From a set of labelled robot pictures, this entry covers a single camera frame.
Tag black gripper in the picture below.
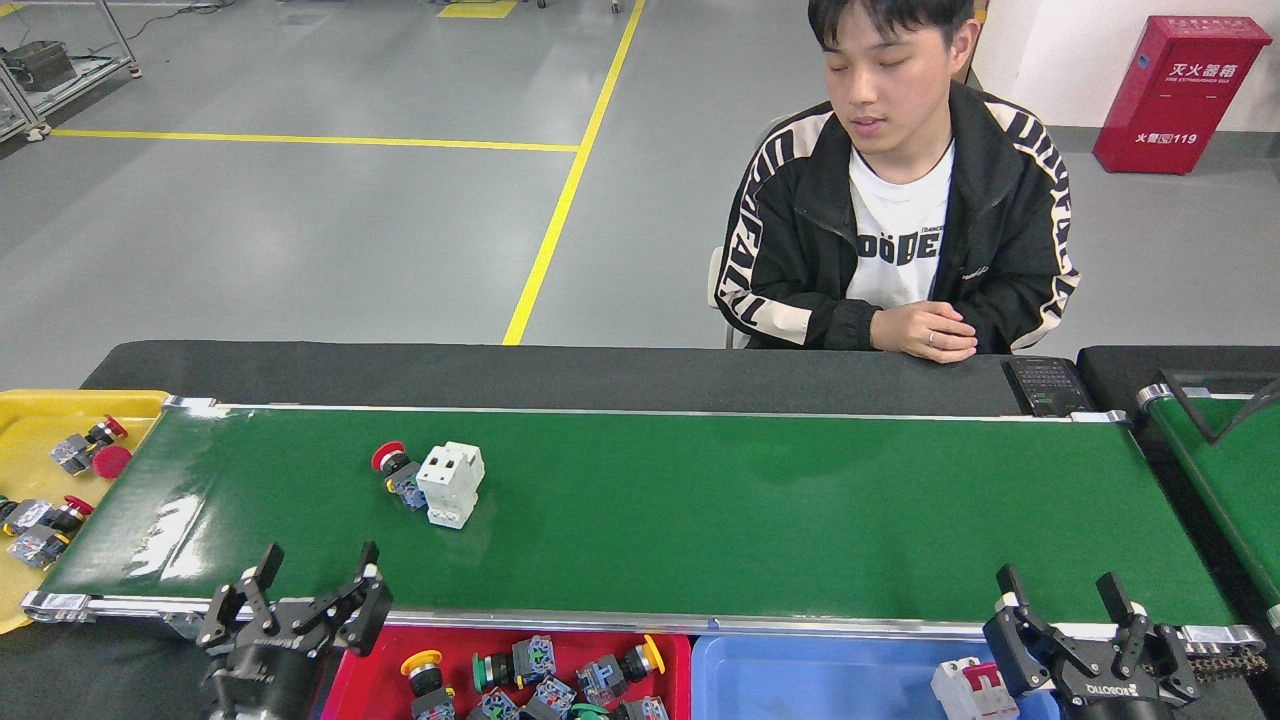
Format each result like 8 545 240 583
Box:
197 541 393 720
983 565 1201 720

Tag white circuit breaker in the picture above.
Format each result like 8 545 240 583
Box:
416 441 486 530
931 657 1021 720

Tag yellow push button switch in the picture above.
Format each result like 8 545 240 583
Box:
401 650 456 720
576 634 666 707

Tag green feeder conveyor belt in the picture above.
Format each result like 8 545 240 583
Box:
1135 383 1280 631

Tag yellow plastic tray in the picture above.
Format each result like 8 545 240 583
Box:
0 389 171 636

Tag long green conveyor belt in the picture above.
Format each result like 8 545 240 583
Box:
20 397 1269 651

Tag person's right hand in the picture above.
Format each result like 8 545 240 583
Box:
870 303 979 363

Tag person's left hand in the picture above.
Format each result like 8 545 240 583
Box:
915 300 977 336

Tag red plastic bin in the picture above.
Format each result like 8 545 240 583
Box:
320 627 693 720

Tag black keypad controller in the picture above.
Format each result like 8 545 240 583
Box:
1002 355 1096 417

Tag blue plastic bin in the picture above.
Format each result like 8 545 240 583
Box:
690 635 1061 720

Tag person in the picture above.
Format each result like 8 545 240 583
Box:
715 0 1081 363

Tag red fire extinguisher box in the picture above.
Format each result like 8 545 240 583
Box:
1092 15 1273 176

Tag dark grey machine box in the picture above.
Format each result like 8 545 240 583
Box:
0 40 76 93

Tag black drive chain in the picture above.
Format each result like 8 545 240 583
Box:
1185 648 1269 681

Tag black V-shaped guide bracket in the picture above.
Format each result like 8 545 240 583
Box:
1160 370 1280 444

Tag metal frame cart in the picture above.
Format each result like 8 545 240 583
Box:
0 0 141 143

